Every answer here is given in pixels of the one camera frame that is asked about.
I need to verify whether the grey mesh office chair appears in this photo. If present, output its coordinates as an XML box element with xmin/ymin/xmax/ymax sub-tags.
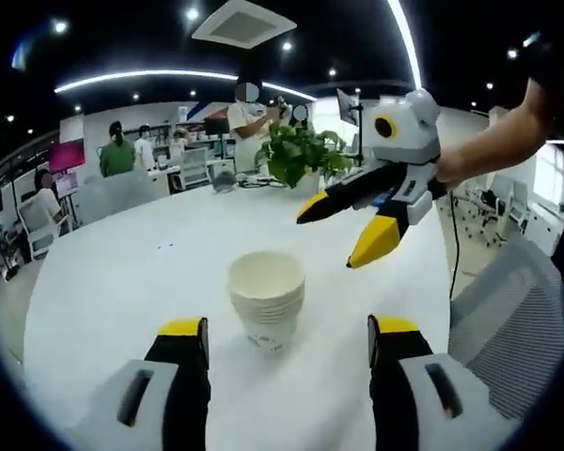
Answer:
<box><xmin>446</xmin><ymin>234</ymin><xmax>564</xmax><ymax>424</ymax></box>

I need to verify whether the person's right hand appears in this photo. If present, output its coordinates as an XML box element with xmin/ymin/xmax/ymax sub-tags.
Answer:
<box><xmin>434</xmin><ymin>152</ymin><xmax>464</xmax><ymax>192</ymax></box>

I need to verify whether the black cable bundle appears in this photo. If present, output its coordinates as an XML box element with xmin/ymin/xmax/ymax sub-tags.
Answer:
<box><xmin>236</xmin><ymin>173</ymin><xmax>286</xmax><ymax>190</ymax></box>

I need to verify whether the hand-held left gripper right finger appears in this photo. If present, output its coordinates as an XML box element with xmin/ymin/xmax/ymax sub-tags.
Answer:
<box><xmin>366</xmin><ymin>314</ymin><xmax>494</xmax><ymax>451</ymax></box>

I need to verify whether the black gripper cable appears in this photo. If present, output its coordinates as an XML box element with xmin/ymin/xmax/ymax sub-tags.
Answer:
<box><xmin>447</xmin><ymin>190</ymin><xmax>462</xmax><ymax>300</ymax></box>

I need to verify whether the pink wall screen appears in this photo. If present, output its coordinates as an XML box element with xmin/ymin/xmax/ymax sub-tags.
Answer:
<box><xmin>49</xmin><ymin>140</ymin><xmax>86</xmax><ymax>174</ymax></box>

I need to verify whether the curved ceiling light strip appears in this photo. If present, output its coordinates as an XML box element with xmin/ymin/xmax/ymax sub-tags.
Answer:
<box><xmin>385</xmin><ymin>0</ymin><xmax>429</xmax><ymax>93</ymax></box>

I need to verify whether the group of white office chairs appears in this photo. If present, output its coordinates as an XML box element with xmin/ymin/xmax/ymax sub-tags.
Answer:
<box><xmin>460</xmin><ymin>173</ymin><xmax>535</xmax><ymax>250</ymax></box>

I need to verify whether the white table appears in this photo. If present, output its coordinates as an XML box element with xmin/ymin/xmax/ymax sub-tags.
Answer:
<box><xmin>22</xmin><ymin>180</ymin><xmax>457</xmax><ymax>451</ymax></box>

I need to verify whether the long curved light strip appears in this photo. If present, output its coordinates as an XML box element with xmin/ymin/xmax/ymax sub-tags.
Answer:
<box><xmin>54</xmin><ymin>69</ymin><xmax>319</xmax><ymax>101</ymax></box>

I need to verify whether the potted green plant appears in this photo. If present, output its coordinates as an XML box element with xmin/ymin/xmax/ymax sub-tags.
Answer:
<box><xmin>254</xmin><ymin>122</ymin><xmax>353</xmax><ymax>192</ymax></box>

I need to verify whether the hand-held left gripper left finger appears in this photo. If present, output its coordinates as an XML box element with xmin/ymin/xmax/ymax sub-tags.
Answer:
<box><xmin>74</xmin><ymin>317</ymin><xmax>212</xmax><ymax>451</ymax></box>

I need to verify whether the ceiling air vent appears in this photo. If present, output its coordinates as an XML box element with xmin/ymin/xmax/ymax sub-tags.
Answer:
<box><xmin>191</xmin><ymin>0</ymin><xmax>298</xmax><ymax>48</ymax></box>

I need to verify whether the grey rounded cap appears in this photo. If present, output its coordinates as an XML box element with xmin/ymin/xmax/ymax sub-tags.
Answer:
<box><xmin>212</xmin><ymin>170</ymin><xmax>238</xmax><ymax>194</ymax></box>

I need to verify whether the stack of white paper cups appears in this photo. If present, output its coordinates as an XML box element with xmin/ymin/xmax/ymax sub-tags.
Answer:
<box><xmin>227</xmin><ymin>251</ymin><xmax>307</xmax><ymax>357</ymax></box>

